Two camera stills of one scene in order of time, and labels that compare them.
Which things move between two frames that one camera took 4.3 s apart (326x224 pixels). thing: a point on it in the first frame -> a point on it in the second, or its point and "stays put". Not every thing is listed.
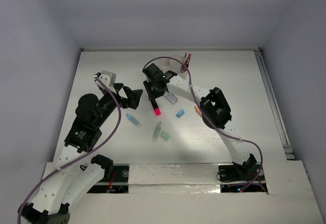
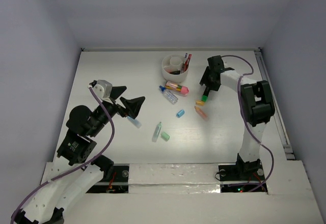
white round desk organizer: x=171 y=64 stays put
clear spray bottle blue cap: x=171 y=98 stays put
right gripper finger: x=151 y=98 -> x=207 y=90
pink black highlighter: x=156 y=109 -> x=175 y=73
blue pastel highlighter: x=136 y=122 stays put
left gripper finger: x=133 y=95 -> x=133 y=106
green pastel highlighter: x=156 y=132 stays put
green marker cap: x=165 y=136 stays put
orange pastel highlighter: x=198 y=111 stays put
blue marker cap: x=180 y=113 stays put
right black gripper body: x=151 y=86 -> x=207 y=79
